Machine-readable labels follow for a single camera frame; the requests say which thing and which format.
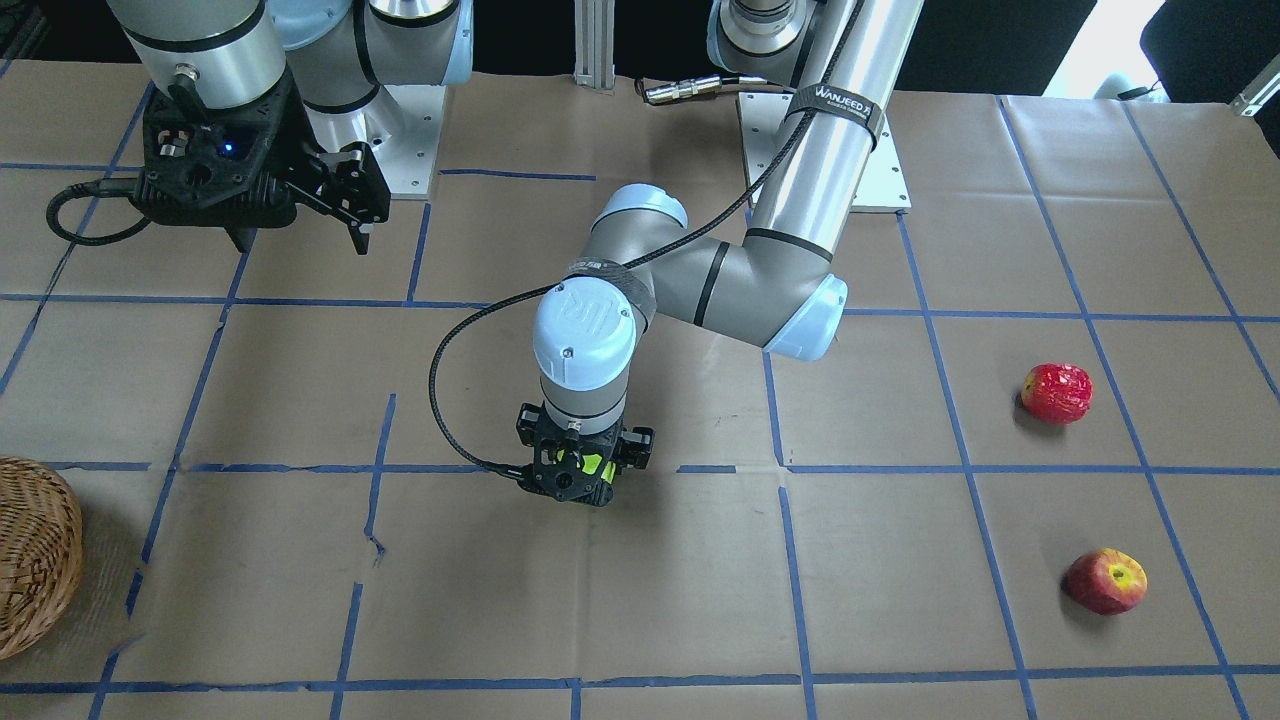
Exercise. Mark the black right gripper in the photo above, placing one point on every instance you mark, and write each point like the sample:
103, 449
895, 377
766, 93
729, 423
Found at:
283, 133

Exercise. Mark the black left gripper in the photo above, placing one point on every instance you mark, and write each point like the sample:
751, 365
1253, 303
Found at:
636, 446

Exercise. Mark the green yellow object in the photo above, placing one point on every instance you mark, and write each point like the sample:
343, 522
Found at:
577, 468

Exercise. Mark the dark red apple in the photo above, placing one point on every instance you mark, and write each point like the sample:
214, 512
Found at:
1057, 393

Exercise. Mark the red yellow apple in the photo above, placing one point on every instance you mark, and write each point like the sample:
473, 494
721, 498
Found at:
1107, 582

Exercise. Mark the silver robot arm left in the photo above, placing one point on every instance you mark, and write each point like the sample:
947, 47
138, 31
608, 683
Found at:
773, 290

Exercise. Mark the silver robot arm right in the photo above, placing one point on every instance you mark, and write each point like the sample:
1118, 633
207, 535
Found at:
339, 52

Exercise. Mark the wicker basket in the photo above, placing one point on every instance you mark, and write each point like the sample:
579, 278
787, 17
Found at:
42, 551

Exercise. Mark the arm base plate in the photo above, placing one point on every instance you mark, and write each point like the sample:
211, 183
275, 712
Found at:
403, 125
882, 187

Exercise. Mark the aluminium frame post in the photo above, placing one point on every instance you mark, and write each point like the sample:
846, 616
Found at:
593, 33

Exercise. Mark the metal cable connector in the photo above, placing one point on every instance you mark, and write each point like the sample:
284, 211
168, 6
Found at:
685, 89

